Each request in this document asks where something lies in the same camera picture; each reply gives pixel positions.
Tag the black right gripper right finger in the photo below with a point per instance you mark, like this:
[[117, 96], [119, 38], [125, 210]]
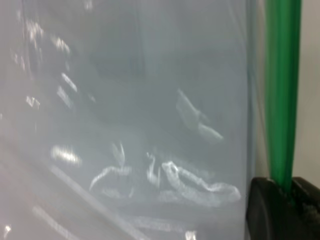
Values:
[[307, 210]]

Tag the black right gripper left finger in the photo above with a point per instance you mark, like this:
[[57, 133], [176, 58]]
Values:
[[267, 212]]

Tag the clear zip bag green zipper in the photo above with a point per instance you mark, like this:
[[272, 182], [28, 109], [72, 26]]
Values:
[[281, 87]]

